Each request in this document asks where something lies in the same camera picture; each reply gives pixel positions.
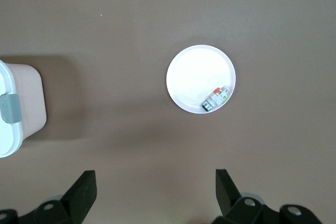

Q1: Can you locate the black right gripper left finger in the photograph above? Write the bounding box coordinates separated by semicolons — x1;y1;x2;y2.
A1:
0;170;97;224

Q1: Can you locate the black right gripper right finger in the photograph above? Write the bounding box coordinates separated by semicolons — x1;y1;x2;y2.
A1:
212;168;322;224

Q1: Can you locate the white lidded storage box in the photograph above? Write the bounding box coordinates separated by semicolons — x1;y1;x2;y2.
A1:
0;60;48;158

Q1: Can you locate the pale pink round plate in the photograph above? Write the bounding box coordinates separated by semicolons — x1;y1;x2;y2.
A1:
166;45;237;114

